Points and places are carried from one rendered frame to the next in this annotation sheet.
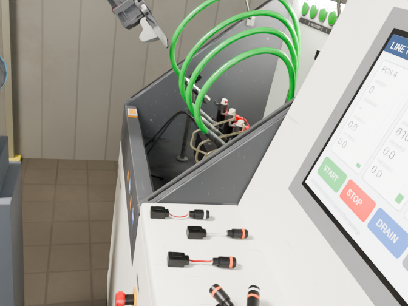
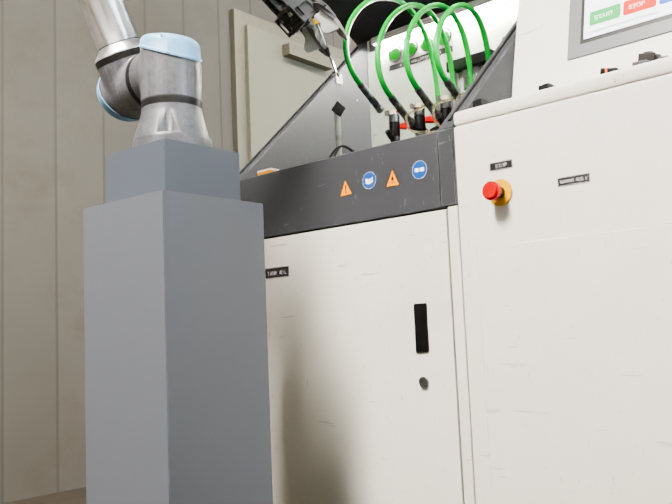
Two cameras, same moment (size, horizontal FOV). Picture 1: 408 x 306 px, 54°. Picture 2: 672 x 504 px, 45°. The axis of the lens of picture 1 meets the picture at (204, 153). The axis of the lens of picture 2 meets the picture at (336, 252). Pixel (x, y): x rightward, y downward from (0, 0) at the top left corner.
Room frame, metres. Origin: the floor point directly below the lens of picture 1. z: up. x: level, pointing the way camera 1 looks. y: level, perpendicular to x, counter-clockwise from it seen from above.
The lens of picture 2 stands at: (-0.55, 1.12, 0.54)
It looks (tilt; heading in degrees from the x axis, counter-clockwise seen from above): 6 degrees up; 330
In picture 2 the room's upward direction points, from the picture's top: 2 degrees counter-clockwise
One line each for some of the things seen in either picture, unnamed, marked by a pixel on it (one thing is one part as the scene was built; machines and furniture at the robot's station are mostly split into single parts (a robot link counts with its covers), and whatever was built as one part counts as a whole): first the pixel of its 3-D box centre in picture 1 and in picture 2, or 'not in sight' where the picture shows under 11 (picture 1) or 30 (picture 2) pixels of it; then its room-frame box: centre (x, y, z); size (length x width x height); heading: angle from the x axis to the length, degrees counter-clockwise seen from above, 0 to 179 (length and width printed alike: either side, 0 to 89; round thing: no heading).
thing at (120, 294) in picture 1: (125, 300); (494, 191); (0.61, 0.10, 0.80); 0.05 x 0.04 x 0.05; 18
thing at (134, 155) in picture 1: (134, 166); (334, 193); (1.05, 0.20, 0.87); 0.62 x 0.04 x 0.16; 18
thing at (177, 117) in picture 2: not in sight; (172, 128); (0.92, 0.63, 0.95); 0.15 x 0.15 x 0.10
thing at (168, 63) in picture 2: not in sight; (169, 70); (0.92, 0.63, 1.07); 0.13 x 0.12 x 0.14; 13
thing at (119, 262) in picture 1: (117, 272); (337, 379); (1.05, 0.21, 0.44); 0.65 x 0.02 x 0.68; 18
